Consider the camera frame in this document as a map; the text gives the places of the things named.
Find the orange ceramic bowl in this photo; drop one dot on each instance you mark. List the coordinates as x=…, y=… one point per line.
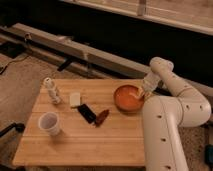
x=126, y=99

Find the white paper cup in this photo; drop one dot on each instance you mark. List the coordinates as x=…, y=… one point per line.
x=49, y=122

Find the white rectangular block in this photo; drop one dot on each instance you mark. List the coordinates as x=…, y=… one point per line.
x=75, y=99

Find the black rectangular bar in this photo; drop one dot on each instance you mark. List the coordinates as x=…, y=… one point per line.
x=87, y=113

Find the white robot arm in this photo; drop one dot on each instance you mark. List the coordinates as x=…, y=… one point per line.
x=162, y=115

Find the long metal rail beam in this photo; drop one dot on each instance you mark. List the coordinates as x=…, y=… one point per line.
x=129, y=53

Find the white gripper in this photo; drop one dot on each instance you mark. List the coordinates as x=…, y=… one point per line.
x=149, y=84

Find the black handle on floor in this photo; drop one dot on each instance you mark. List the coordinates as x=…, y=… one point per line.
x=19, y=127

